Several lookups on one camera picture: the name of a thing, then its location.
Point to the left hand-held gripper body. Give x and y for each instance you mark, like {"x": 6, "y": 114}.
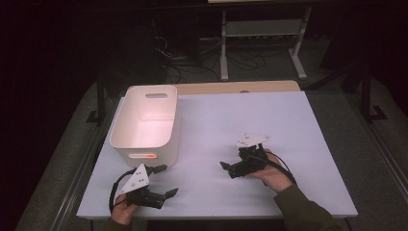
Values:
{"x": 136, "y": 182}

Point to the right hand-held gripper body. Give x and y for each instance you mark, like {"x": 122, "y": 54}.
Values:
{"x": 250, "y": 163}

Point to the white plastic bin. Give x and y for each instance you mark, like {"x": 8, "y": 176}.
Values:
{"x": 150, "y": 128}

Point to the person's right hand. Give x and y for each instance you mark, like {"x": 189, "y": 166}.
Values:
{"x": 274, "y": 178}

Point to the person's left hand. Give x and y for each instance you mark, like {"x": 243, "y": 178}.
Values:
{"x": 122, "y": 211}

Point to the white foam board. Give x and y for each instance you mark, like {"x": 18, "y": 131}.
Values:
{"x": 205, "y": 128}

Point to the light wooden table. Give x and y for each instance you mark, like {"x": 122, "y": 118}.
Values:
{"x": 237, "y": 86}

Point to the black stand leg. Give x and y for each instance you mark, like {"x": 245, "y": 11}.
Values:
{"x": 366, "y": 96}
{"x": 100, "y": 102}

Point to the white metal stand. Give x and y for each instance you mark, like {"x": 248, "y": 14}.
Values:
{"x": 263, "y": 28}

